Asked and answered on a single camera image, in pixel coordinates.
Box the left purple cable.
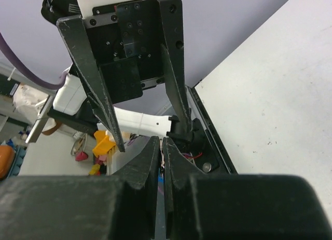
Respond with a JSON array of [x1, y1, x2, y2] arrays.
[[0, 32, 68, 91]]

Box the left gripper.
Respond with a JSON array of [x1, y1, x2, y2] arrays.
[[56, 0, 192, 152]]

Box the yellow plastic bin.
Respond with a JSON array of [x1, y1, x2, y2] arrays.
[[92, 130, 116, 157]]

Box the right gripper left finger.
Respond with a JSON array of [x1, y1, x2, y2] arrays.
[[1, 136, 160, 239]]

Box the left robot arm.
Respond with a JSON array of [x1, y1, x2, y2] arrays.
[[41, 0, 207, 158]]

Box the orange round object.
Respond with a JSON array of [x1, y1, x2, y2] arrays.
[[0, 145, 15, 180]]

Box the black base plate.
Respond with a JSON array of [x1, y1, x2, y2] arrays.
[[181, 79, 238, 175]]

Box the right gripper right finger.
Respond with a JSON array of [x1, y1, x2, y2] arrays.
[[162, 138, 331, 239]]

